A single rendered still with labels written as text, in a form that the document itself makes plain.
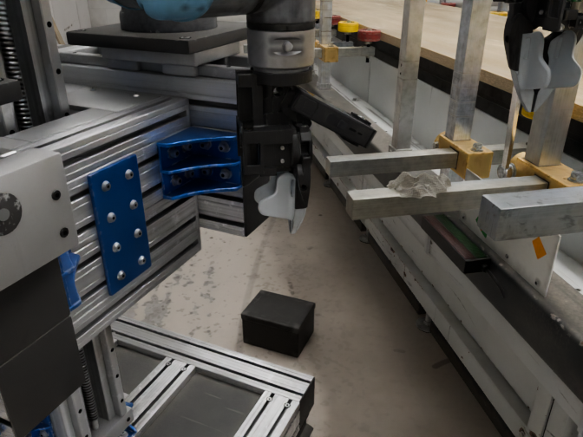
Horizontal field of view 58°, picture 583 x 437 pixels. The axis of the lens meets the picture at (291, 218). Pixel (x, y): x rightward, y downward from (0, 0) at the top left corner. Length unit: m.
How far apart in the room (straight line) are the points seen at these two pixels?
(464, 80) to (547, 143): 0.25
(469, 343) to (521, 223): 1.15
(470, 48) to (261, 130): 0.52
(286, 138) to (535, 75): 0.28
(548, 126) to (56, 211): 0.64
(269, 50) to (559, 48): 0.33
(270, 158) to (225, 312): 1.35
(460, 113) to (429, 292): 0.86
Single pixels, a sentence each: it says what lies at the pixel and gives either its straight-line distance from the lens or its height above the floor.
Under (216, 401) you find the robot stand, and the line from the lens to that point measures 1.32.
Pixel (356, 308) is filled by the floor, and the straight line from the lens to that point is 1.95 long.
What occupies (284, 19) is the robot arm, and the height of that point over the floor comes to 1.08.
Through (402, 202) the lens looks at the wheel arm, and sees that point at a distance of 0.71.
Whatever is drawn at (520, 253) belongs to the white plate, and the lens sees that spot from 0.88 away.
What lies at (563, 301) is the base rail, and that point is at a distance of 0.86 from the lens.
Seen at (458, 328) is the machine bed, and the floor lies 0.17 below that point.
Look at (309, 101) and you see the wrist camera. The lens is 0.61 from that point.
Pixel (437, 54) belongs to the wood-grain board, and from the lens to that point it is 1.58.
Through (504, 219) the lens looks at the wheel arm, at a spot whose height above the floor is 0.95.
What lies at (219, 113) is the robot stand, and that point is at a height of 0.93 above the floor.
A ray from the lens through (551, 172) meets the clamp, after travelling 0.83.
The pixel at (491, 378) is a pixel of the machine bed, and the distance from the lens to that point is 1.51.
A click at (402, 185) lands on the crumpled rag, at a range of 0.72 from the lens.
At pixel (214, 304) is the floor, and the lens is 1.97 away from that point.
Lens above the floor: 1.14
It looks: 27 degrees down
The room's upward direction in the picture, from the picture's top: straight up
